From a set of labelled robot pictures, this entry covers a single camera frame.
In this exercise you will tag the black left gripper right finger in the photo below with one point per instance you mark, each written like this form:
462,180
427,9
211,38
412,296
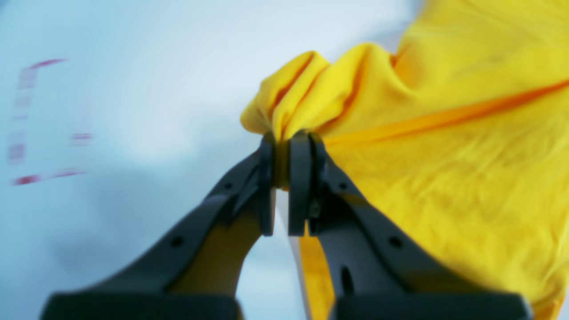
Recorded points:
378,272

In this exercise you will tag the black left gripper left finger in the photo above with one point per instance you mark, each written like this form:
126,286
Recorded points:
191,273

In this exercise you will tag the orange t-shirt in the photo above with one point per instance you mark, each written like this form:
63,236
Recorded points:
461,137

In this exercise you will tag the red tape rectangle marking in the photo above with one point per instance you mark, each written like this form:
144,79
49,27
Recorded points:
49,124

